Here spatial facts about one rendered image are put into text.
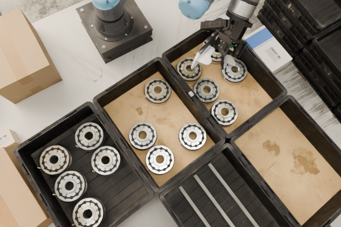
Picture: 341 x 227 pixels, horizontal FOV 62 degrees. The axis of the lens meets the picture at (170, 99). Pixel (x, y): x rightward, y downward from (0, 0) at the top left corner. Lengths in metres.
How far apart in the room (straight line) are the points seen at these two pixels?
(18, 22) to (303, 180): 1.27
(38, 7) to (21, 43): 1.22
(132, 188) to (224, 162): 0.35
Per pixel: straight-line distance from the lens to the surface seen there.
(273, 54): 1.34
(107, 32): 1.25
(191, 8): 0.78
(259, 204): 1.12
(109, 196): 1.07
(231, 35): 0.88
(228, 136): 1.01
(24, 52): 1.27
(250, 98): 1.18
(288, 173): 1.17
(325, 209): 1.18
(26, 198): 1.12
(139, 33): 1.28
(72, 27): 1.46
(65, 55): 1.40
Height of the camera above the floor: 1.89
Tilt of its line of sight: 72 degrees down
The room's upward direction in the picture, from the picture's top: 9 degrees clockwise
